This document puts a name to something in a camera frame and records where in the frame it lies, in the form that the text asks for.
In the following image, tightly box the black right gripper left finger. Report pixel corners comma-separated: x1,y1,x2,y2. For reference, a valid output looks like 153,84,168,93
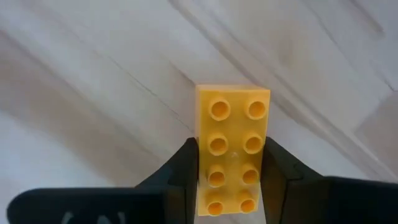
6,137,200,224

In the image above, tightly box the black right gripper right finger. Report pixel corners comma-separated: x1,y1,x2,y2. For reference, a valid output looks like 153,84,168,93
260,136,398,224

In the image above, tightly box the long yellow toy block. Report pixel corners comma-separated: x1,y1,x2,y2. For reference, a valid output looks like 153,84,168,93
195,83,271,217

